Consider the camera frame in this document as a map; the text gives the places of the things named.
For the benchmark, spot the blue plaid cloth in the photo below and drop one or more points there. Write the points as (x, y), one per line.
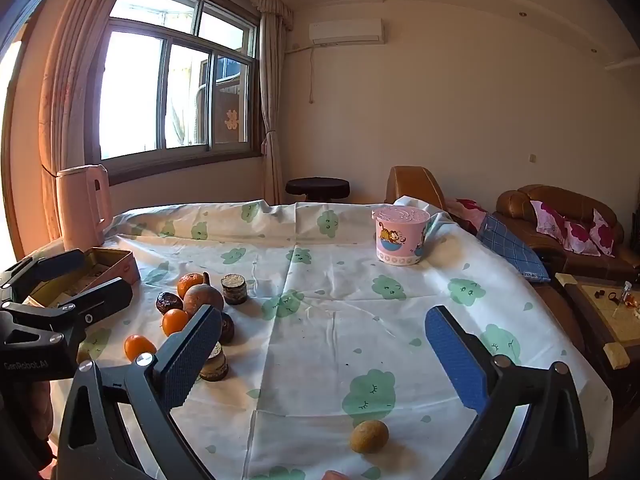
(510, 247)

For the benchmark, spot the white wall air conditioner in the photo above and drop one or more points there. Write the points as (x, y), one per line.
(346, 31)

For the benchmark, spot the brown-framed window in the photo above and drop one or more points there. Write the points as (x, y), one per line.
(140, 85)

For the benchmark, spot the pink and gold tin box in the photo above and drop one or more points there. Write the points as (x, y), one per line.
(131, 270)

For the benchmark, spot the floral pillow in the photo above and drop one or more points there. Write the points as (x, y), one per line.
(547, 220)
(592, 235)

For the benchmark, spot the pink electric kettle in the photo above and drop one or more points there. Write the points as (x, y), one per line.
(80, 210)

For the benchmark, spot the long pink curtain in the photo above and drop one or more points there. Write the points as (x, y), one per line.
(70, 85)

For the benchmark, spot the brown leather armchair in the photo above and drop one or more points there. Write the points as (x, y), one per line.
(412, 185)

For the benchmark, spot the printed paper leaflet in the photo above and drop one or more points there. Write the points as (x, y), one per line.
(100, 274)

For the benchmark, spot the brown pear-shaped fruit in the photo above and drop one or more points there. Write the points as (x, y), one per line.
(202, 299)

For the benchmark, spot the beige tied curtain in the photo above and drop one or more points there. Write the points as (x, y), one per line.
(272, 110)

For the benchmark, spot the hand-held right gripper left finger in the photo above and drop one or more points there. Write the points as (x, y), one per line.
(192, 355)

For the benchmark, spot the smooth orange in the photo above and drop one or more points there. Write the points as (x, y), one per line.
(139, 347)
(175, 321)

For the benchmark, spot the pink cartoon cup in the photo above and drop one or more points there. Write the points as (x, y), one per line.
(400, 237)

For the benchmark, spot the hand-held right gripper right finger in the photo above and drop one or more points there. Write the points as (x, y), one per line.
(457, 360)

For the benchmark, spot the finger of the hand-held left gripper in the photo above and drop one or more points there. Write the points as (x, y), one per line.
(100, 296)
(55, 266)

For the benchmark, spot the dark round stool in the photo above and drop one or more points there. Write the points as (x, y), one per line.
(317, 187)

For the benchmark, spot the brown leather sofa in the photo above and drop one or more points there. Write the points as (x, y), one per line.
(515, 205)

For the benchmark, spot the large rough-skinned mandarin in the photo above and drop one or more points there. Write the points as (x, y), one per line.
(189, 284)

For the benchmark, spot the small brown round fruit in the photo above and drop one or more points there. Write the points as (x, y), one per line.
(369, 436)

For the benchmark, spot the floral cloth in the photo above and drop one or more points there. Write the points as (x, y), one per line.
(467, 212)

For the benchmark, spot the dark wrinkled fruit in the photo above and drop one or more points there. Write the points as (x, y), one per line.
(227, 327)
(167, 302)

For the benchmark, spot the dark wooden coffee table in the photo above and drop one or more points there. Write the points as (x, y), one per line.
(595, 320)

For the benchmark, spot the paper window decal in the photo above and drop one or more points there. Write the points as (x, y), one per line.
(231, 120)

